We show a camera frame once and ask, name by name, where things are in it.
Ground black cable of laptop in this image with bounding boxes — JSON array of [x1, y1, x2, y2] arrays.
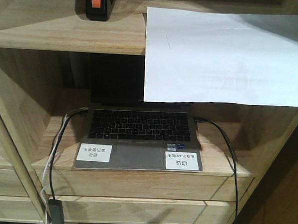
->
[[47, 107, 88, 202], [188, 116, 244, 224]]

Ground white cable left of laptop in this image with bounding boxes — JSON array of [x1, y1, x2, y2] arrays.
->
[[40, 106, 88, 224]]

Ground black stapler with orange tab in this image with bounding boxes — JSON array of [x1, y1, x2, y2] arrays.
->
[[85, 0, 115, 22]]

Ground silver laptop computer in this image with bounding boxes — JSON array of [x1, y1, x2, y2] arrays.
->
[[74, 53, 203, 172]]

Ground white label sticker right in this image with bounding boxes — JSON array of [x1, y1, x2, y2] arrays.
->
[[165, 151, 200, 171]]

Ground grey usb hub adapter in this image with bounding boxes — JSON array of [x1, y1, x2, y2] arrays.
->
[[48, 199, 65, 224]]

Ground black cable right of laptop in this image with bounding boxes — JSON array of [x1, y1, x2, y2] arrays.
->
[[188, 116, 244, 224]]

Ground black cable left of laptop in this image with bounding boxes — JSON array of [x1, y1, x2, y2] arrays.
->
[[47, 107, 88, 202]]

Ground white paper sheet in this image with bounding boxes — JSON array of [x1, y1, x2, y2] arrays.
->
[[144, 7, 298, 107]]

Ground white label sticker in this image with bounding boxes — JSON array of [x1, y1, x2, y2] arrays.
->
[[165, 151, 200, 171], [76, 143, 112, 162]]

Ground white label sticker left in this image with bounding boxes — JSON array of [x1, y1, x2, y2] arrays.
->
[[76, 143, 112, 162]]

